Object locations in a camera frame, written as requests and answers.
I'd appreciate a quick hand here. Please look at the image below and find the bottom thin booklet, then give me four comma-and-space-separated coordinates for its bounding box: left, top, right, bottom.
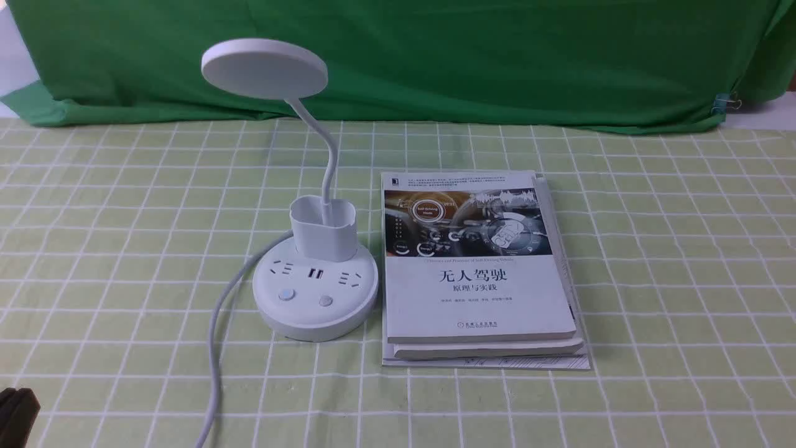
381, 177, 592, 371

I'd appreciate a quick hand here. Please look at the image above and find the top book with Chinese title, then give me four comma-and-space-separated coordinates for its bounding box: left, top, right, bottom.
381, 171, 577, 345

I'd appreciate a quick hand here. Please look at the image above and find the teal binder clip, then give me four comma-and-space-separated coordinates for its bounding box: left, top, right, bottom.
711, 93, 743, 114

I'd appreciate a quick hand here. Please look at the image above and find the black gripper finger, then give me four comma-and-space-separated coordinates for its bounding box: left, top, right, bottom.
1, 388, 42, 447

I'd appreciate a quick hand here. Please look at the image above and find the white desk lamp with sockets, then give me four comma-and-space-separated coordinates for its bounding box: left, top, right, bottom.
201, 38, 379, 342

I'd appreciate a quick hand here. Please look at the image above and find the green backdrop cloth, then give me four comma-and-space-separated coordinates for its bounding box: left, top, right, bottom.
2, 1, 794, 135

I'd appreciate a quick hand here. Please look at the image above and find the white lamp power cable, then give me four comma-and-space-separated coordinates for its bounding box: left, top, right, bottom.
194, 230, 295, 448

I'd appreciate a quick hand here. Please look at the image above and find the green checked tablecloth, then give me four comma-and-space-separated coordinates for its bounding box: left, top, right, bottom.
1, 118, 795, 447

